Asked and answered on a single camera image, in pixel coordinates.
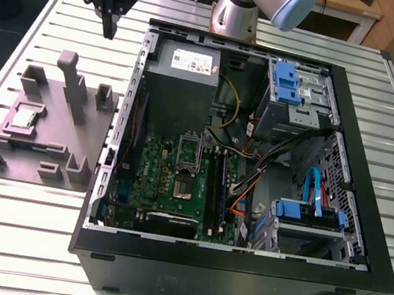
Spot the silver square CPU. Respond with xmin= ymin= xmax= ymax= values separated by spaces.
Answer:
xmin=9 ymin=107 xmax=40 ymax=131

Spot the CPU socket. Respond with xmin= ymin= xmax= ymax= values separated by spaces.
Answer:
xmin=171 ymin=172 xmax=203 ymax=204

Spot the grey power supply unit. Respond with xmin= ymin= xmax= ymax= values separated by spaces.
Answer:
xmin=135 ymin=36 xmax=225 ymax=139

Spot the grey parts rack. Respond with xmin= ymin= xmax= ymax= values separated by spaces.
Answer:
xmin=0 ymin=38 xmax=128 ymax=197

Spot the RAM stick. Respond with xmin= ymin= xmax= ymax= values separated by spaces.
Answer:
xmin=7 ymin=137 xmax=51 ymax=155

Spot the blue board connector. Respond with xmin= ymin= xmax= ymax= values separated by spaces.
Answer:
xmin=116 ymin=184 xmax=131 ymax=204

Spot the silver drive cage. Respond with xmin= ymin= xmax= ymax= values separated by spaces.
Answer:
xmin=251 ymin=56 xmax=349 ymax=151

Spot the green motherboard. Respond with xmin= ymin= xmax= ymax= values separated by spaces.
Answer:
xmin=104 ymin=129 xmax=254 ymax=248

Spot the black RAM slot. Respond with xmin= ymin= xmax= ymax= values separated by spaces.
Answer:
xmin=201 ymin=149 xmax=230 ymax=235
xmin=197 ymin=148 xmax=226 ymax=235
xmin=210 ymin=149 xmax=236 ymax=234
xmin=213 ymin=149 xmax=240 ymax=233

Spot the black graphics card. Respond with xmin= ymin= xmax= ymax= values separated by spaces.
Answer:
xmin=132 ymin=207 xmax=201 ymax=242

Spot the hard disk in blue carrier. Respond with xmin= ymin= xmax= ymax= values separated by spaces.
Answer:
xmin=268 ymin=196 xmax=349 ymax=234

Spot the black open PC case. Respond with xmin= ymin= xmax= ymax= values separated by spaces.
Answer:
xmin=61 ymin=9 xmax=394 ymax=295

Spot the perforated metal disk bay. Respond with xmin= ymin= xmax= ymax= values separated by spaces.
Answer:
xmin=255 ymin=194 xmax=376 ymax=268

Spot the yellow wire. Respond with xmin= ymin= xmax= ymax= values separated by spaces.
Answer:
xmin=205 ymin=72 xmax=246 ymax=134

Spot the blue plastic drive bracket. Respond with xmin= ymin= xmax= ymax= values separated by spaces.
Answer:
xmin=269 ymin=60 xmax=308 ymax=108

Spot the thin wire locking lever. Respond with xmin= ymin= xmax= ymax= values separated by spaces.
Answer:
xmin=195 ymin=146 xmax=205 ymax=175

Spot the coloured wire bundle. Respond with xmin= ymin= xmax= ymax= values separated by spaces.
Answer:
xmin=201 ymin=124 xmax=265 ymax=163

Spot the black cable bundle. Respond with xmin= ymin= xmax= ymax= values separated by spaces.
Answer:
xmin=228 ymin=115 xmax=337 ymax=211

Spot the blue data cable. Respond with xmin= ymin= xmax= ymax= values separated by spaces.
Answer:
xmin=298 ymin=165 xmax=331 ymax=218

